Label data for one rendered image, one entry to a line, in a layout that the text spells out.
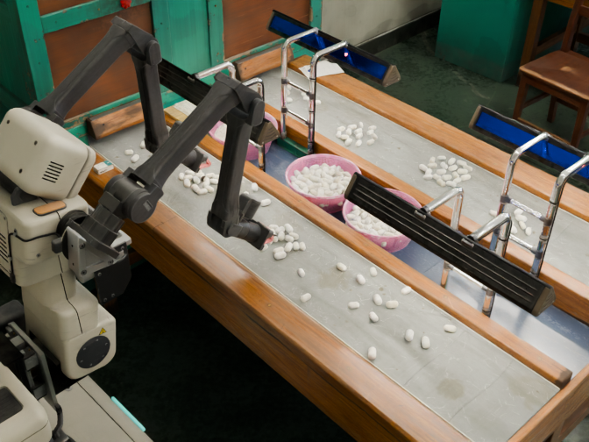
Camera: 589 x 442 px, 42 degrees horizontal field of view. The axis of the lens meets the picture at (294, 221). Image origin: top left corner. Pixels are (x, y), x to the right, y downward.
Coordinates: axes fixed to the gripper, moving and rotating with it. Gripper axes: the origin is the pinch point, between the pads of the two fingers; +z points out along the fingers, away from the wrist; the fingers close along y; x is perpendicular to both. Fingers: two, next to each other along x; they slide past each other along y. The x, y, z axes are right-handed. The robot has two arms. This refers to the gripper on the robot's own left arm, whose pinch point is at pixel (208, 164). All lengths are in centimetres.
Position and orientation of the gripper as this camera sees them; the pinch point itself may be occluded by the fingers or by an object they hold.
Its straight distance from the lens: 265.3
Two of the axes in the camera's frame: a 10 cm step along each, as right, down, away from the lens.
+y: -6.7, -4.6, 5.8
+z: 5.7, 1.8, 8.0
